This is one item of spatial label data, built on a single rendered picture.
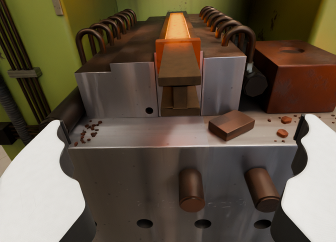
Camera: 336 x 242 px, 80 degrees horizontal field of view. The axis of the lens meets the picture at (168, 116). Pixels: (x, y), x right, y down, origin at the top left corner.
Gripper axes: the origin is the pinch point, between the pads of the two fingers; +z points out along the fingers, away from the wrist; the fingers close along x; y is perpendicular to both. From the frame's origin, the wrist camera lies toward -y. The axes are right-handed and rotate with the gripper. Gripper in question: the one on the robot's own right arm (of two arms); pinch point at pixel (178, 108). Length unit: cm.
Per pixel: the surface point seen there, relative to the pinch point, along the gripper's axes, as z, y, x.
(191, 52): 7.0, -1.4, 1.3
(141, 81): 11.9, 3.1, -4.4
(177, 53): 6.8, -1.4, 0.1
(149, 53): 15.4, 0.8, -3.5
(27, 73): 24.3, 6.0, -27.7
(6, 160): 98, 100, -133
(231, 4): 60, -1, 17
